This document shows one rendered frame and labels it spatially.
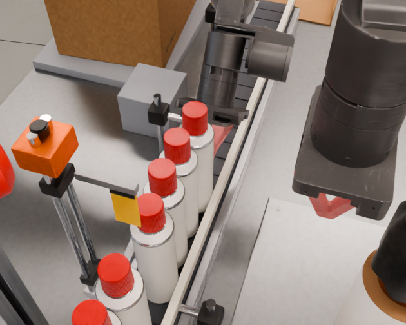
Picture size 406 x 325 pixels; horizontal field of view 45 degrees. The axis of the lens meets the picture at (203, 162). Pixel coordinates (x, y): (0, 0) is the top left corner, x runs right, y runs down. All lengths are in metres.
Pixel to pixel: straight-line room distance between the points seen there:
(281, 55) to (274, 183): 0.26
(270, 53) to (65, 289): 0.46
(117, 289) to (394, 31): 0.35
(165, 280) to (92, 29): 0.59
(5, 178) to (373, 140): 0.22
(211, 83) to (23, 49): 2.01
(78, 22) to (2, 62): 1.59
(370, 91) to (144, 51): 0.78
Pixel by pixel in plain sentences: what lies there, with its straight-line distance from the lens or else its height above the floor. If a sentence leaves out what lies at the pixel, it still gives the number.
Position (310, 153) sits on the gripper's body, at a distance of 0.35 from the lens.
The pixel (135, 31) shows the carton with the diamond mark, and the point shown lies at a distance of 1.02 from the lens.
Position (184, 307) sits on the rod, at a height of 0.91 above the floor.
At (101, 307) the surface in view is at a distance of 0.49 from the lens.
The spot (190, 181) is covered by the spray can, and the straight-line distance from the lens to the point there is 0.64.
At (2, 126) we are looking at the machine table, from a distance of 1.04.
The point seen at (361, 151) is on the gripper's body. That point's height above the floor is 1.28.
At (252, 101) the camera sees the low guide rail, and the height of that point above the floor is 0.92.
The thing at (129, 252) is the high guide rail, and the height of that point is 0.96.
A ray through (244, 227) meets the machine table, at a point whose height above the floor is 0.83.
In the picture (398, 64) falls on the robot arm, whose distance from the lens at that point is 0.29.
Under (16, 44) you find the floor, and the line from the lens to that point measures 2.71.
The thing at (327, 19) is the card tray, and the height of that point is 0.83.
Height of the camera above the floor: 1.53
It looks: 50 degrees down
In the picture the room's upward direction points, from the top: straight up
